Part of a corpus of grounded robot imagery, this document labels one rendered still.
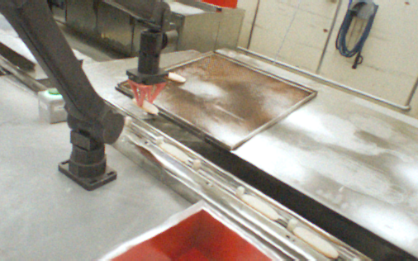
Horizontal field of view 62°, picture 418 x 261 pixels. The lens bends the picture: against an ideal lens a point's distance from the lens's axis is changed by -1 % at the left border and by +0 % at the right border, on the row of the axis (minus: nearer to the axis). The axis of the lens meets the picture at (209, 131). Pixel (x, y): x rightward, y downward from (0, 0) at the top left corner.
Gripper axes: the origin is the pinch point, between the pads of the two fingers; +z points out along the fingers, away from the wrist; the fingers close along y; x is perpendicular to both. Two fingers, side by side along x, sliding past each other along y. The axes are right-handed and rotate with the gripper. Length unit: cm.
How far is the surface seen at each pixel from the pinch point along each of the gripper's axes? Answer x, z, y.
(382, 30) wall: -41, 5, -369
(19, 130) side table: -19.9, 11.3, 26.2
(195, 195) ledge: 30.7, 8.4, 9.9
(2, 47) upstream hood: -70, 4, 10
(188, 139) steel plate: 7.1, 12.4, -12.9
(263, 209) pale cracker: 43.7, 7.8, 1.7
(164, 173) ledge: 20.5, 8.4, 9.9
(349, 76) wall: -57, 65, -367
